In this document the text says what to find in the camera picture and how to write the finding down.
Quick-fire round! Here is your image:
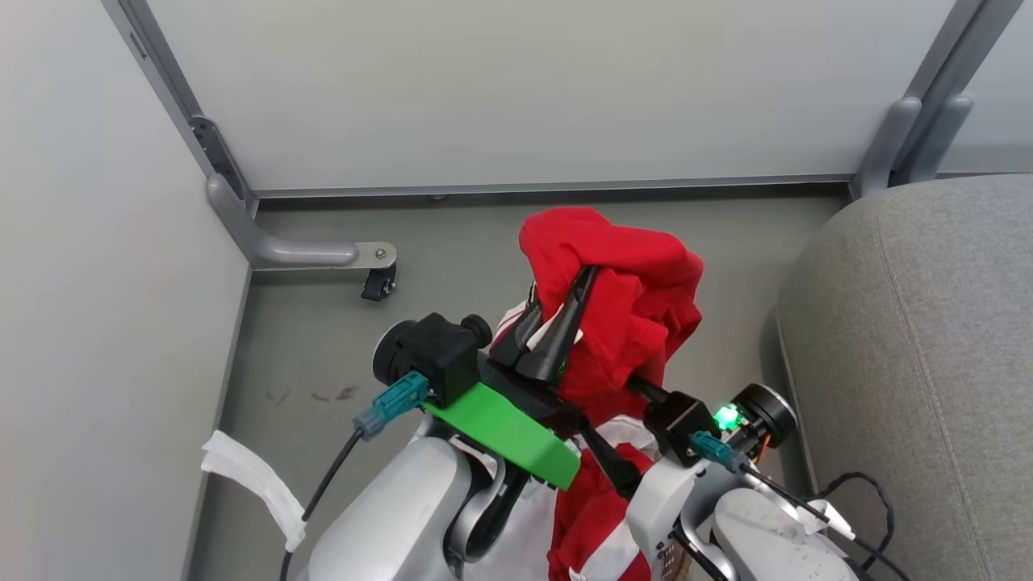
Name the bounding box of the white cloth in basket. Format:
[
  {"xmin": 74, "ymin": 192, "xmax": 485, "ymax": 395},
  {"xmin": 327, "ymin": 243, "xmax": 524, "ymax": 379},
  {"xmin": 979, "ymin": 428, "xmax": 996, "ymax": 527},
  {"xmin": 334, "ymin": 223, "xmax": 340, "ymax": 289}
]
[{"xmin": 483, "ymin": 472, "xmax": 562, "ymax": 581}]

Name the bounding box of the looped black cable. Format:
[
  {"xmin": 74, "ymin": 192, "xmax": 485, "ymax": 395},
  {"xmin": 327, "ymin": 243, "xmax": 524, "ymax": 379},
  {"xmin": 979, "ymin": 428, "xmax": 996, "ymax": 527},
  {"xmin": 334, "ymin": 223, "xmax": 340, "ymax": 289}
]
[{"xmin": 811, "ymin": 471, "xmax": 897, "ymax": 559}]

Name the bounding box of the teal left cable connector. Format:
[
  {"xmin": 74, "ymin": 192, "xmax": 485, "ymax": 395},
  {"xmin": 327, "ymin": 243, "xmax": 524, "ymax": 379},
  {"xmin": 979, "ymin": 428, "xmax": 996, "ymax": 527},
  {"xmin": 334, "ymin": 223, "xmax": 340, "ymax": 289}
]
[{"xmin": 353, "ymin": 371, "xmax": 430, "ymax": 441}]

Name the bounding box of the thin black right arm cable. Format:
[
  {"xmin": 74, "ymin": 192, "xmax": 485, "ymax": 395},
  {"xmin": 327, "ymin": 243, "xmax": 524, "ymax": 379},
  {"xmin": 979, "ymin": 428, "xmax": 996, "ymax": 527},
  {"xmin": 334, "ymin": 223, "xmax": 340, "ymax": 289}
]
[{"xmin": 742, "ymin": 464, "xmax": 913, "ymax": 581}]

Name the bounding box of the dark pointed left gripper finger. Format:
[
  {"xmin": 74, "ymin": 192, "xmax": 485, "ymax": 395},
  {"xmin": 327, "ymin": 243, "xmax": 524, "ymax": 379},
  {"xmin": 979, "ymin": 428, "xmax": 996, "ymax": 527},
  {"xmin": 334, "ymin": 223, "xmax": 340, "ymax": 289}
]
[
  {"xmin": 489, "ymin": 304, "xmax": 544, "ymax": 366},
  {"xmin": 515, "ymin": 265, "xmax": 600, "ymax": 385}
]

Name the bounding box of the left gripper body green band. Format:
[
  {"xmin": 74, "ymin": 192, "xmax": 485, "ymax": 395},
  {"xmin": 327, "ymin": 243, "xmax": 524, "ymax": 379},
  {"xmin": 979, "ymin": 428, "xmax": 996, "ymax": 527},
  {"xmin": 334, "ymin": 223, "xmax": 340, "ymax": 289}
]
[{"xmin": 422, "ymin": 353, "xmax": 583, "ymax": 491}]

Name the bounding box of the grey fabric sofa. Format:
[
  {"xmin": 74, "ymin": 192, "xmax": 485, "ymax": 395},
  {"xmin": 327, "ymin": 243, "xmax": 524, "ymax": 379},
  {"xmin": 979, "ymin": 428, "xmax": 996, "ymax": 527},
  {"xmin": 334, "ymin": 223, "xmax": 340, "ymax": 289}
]
[{"xmin": 775, "ymin": 173, "xmax": 1033, "ymax": 581}]

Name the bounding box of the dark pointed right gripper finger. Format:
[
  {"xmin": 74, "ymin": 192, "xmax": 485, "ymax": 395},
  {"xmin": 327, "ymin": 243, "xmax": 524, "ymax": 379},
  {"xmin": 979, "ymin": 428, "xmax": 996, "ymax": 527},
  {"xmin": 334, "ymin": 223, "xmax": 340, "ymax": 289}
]
[{"xmin": 579, "ymin": 423, "xmax": 643, "ymax": 500}]

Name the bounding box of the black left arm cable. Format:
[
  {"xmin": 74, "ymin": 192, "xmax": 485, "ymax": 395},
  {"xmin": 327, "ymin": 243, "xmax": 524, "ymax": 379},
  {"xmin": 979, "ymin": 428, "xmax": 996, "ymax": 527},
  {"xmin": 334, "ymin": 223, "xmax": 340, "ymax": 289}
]
[{"xmin": 278, "ymin": 428, "xmax": 368, "ymax": 581}]

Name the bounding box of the white cable tag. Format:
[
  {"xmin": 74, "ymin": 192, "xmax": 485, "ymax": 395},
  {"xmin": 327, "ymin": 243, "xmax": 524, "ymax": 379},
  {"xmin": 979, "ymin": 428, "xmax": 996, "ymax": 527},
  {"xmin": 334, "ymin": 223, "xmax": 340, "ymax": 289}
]
[{"xmin": 795, "ymin": 498, "xmax": 857, "ymax": 542}]

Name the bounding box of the teal cable connector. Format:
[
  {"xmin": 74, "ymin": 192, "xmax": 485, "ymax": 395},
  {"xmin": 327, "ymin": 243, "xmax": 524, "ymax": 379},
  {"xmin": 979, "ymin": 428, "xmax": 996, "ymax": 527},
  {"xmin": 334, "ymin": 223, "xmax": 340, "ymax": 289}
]
[
  {"xmin": 353, "ymin": 371, "xmax": 430, "ymax": 441},
  {"xmin": 689, "ymin": 430, "xmax": 751, "ymax": 474}
]

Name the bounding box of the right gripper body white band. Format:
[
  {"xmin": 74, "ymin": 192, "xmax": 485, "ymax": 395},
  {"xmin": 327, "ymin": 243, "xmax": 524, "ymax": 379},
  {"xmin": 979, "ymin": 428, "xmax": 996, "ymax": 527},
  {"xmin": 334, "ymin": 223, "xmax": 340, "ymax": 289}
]
[{"xmin": 626, "ymin": 462, "xmax": 732, "ymax": 581}]

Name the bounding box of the grey partition post with hinge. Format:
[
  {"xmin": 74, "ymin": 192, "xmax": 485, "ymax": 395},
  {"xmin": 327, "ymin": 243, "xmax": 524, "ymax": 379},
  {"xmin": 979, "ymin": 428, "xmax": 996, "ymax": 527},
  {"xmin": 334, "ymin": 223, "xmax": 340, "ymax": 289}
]
[{"xmin": 103, "ymin": 0, "xmax": 261, "ymax": 220}]

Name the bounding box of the grey partition bottom rail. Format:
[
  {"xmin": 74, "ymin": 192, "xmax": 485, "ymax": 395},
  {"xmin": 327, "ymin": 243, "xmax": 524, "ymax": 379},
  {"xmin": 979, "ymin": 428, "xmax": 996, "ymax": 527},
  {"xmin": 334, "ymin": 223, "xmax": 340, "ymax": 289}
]
[{"xmin": 253, "ymin": 173, "xmax": 856, "ymax": 200}]

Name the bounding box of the grey curved partition foot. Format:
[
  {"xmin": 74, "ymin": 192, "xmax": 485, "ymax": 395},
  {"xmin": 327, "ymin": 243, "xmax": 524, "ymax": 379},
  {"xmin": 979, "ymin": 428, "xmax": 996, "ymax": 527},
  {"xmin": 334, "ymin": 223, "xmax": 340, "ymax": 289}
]
[{"xmin": 207, "ymin": 173, "xmax": 399, "ymax": 272}]

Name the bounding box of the white strap on cable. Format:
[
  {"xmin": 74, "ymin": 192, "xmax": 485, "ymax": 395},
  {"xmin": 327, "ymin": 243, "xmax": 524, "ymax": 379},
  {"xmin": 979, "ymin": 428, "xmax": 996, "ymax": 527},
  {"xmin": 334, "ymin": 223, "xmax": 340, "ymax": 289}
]
[{"xmin": 200, "ymin": 430, "xmax": 308, "ymax": 554}]

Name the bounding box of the teal right cable connector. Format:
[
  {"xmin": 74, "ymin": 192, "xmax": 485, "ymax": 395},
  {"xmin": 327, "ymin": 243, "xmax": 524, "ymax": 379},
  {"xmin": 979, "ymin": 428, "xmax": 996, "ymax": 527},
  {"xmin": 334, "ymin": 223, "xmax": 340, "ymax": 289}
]
[{"xmin": 689, "ymin": 430, "xmax": 751, "ymax": 474}]

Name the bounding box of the black caster wheel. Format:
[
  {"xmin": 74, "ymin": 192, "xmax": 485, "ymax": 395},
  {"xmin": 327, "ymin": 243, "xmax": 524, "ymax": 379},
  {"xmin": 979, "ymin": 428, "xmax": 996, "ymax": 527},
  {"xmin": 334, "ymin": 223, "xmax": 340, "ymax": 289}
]
[{"xmin": 360, "ymin": 264, "xmax": 398, "ymax": 303}]

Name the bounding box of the red jersey with white stripes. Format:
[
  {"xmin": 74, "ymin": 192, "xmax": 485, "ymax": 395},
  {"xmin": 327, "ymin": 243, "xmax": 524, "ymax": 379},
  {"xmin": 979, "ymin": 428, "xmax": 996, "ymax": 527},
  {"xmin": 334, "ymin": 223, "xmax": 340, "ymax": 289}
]
[{"xmin": 490, "ymin": 206, "xmax": 705, "ymax": 581}]

